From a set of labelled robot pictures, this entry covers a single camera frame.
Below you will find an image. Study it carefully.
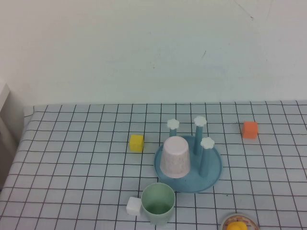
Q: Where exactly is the yellow cube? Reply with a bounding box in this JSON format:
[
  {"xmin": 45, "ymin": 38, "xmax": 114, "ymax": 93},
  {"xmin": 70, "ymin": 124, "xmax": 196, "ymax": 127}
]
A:
[{"xmin": 130, "ymin": 134, "xmax": 145, "ymax": 152}]

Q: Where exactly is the pink speckled cup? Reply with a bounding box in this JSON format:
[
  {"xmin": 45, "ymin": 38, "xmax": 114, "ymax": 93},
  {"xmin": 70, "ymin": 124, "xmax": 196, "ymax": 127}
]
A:
[{"xmin": 160, "ymin": 136, "xmax": 191, "ymax": 179}]

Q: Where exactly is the round printed plate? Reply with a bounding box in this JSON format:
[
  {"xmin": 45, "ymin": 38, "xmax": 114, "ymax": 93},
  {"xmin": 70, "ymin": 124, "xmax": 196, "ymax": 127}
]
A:
[{"xmin": 220, "ymin": 212, "xmax": 260, "ymax": 230}]

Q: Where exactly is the white side panel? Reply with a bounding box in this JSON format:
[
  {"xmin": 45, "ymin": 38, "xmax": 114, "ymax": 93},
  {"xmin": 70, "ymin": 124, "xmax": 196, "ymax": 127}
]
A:
[{"xmin": 0, "ymin": 78, "xmax": 26, "ymax": 192}]

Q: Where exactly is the orange cube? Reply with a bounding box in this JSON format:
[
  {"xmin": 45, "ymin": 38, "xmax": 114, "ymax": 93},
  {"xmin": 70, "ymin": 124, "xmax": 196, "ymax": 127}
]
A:
[{"xmin": 241, "ymin": 121, "xmax": 259, "ymax": 139}]

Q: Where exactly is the blue cup stand with pegs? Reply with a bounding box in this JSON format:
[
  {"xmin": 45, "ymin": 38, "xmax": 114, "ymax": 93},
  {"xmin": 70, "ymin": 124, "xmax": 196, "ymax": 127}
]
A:
[{"xmin": 154, "ymin": 116, "xmax": 224, "ymax": 194}]

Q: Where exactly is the light green cup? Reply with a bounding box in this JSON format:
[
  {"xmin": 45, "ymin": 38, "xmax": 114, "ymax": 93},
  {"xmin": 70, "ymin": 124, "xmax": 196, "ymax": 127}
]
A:
[{"xmin": 141, "ymin": 183, "xmax": 176, "ymax": 226}]

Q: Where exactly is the white cube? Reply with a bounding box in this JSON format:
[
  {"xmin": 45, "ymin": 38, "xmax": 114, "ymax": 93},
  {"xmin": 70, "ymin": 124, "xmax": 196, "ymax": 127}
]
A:
[{"xmin": 126, "ymin": 196, "xmax": 142, "ymax": 216}]

